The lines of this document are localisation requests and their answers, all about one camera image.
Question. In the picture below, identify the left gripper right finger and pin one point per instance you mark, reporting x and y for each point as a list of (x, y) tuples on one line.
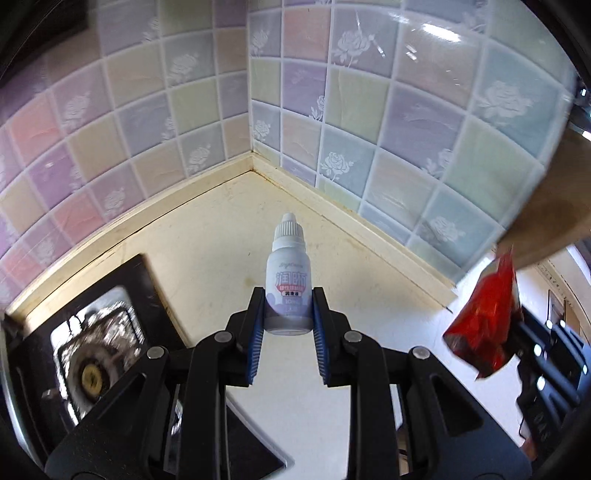
[(410, 417)]

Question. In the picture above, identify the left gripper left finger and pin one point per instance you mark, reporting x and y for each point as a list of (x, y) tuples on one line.
[(168, 417)]

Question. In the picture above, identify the red snack wrapper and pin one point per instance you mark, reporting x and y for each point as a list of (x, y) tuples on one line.
[(480, 333)]

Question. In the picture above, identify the small white dropper bottle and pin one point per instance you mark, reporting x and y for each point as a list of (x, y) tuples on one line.
[(288, 281)]

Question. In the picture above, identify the black gas stove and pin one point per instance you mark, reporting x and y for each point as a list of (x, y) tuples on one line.
[(52, 378)]

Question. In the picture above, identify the wooden cutting board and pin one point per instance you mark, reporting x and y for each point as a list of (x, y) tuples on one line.
[(558, 212)]

